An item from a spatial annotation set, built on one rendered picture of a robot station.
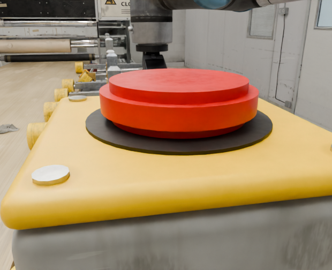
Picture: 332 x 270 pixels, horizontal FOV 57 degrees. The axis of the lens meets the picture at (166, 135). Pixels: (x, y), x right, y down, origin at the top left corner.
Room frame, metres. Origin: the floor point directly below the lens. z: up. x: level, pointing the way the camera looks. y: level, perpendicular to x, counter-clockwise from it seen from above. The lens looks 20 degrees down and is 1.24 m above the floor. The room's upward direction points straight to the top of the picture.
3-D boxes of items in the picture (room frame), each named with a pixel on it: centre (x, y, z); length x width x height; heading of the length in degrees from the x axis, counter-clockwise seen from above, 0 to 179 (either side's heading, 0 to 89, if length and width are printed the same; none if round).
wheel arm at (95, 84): (1.61, 0.26, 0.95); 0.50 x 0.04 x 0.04; 101
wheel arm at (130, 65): (2.34, 0.40, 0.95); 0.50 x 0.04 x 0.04; 101
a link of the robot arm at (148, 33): (0.70, 0.03, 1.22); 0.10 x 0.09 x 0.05; 100
